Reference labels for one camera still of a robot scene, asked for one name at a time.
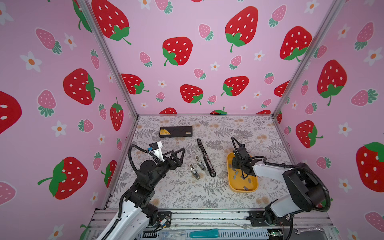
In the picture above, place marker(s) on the silver wrench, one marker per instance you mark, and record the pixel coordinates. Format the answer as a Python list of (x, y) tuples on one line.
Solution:
[(303, 230)]

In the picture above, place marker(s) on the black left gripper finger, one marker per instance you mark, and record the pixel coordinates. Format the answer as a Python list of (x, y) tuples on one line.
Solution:
[(171, 155), (180, 155)]

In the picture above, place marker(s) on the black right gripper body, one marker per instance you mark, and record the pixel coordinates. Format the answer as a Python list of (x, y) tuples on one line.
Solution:
[(235, 164)]

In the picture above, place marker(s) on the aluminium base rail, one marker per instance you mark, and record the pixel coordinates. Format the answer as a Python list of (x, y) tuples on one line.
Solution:
[(246, 224)]

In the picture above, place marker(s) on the beige eraser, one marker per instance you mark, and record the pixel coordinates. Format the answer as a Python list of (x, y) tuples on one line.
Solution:
[(194, 172)]

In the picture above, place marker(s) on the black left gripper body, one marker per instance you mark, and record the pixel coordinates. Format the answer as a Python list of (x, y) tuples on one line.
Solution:
[(171, 166)]

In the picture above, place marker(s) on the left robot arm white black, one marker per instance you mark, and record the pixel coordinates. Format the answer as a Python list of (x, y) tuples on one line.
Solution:
[(136, 214)]

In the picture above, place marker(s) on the teal handled tool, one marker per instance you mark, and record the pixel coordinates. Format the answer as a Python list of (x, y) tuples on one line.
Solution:
[(204, 234)]

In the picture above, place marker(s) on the black tool case yellow label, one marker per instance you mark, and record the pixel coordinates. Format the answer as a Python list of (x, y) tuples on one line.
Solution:
[(176, 132)]

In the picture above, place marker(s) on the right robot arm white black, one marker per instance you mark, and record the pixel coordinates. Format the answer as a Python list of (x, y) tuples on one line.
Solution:
[(307, 192)]

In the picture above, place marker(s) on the yellow plastic tray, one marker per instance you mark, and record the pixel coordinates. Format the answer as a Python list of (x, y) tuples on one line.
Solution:
[(237, 182)]

